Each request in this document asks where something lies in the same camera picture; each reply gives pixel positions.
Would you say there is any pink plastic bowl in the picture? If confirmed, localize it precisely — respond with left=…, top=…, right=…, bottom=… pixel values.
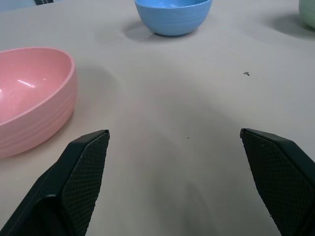
left=0, top=47, right=79, bottom=158

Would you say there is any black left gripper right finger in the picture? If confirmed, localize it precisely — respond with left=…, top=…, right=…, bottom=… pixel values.
left=240, top=128, right=315, bottom=236

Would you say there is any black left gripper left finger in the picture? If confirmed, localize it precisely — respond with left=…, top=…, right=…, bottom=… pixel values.
left=0, top=129, right=110, bottom=236

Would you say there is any blue plastic bowl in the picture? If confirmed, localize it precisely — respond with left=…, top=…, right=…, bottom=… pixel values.
left=134, top=0, right=213, bottom=37

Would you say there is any green plastic bowl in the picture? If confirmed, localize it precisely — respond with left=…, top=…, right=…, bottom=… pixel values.
left=298, top=0, right=315, bottom=30

